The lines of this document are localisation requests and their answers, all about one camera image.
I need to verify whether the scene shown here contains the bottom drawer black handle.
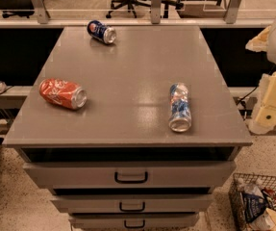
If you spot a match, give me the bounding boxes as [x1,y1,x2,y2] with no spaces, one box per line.
[123,220,145,229]

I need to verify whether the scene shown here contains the black office chair centre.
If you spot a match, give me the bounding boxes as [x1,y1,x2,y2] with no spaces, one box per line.
[106,0,184,24]

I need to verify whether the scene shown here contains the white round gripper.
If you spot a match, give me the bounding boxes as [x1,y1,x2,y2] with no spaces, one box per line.
[245,26,276,135]

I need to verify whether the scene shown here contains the grey drawer cabinet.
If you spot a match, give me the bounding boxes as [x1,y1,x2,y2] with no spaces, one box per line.
[5,26,251,231]

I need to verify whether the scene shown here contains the blue pepsi can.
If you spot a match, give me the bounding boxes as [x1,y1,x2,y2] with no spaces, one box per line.
[87,20,116,45]

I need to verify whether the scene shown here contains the middle drawer black handle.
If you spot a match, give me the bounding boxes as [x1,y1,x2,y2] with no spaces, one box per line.
[118,202,145,213]

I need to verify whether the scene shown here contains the blue snack bag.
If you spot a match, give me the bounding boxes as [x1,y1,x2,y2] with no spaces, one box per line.
[242,192,267,222]

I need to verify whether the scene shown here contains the top drawer black handle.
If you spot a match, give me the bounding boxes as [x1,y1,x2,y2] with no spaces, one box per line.
[114,171,148,184]

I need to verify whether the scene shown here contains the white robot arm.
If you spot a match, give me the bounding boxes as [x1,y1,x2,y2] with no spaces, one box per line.
[245,18,276,134]

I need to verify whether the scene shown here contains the wire mesh basket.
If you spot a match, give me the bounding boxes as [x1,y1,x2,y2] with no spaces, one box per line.
[228,173,276,231]

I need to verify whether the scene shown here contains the crushed redbull can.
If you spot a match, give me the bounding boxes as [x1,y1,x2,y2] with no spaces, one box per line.
[169,83,191,133]

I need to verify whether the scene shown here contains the drawer black handle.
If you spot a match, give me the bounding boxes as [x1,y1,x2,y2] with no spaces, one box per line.
[123,220,145,229]
[118,202,145,213]
[114,171,148,184]

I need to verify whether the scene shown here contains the red coca-cola can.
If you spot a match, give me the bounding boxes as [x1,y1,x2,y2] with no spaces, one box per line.
[39,78,88,110]

